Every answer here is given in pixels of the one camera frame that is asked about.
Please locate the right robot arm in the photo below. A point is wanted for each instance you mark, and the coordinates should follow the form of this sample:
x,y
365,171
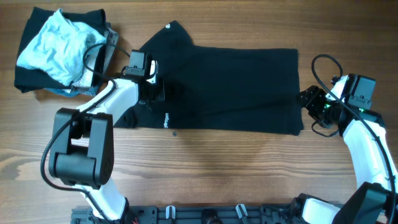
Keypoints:
x,y
376,176

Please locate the grey folded garment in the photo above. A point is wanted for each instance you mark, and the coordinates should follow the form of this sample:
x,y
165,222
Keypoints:
x,y
112,38

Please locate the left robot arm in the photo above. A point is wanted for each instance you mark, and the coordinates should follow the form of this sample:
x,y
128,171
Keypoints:
x,y
80,155

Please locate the white dotted folded garment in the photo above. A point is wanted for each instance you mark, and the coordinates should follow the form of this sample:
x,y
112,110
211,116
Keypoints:
x,y
87,76

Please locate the black t-shirt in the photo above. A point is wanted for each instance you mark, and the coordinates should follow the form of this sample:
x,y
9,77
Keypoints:
x,y
214,88

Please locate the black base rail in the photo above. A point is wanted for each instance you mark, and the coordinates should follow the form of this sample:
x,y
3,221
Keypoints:
x,y
263,214

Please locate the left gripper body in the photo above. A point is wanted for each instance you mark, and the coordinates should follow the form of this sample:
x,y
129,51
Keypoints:
x,y
156,92

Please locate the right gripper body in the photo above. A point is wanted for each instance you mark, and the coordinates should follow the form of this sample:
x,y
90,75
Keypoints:
x,y
319,106

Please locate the blue denim folded garment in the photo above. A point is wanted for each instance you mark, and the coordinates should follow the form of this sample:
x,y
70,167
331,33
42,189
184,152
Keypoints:
x,y
74,91

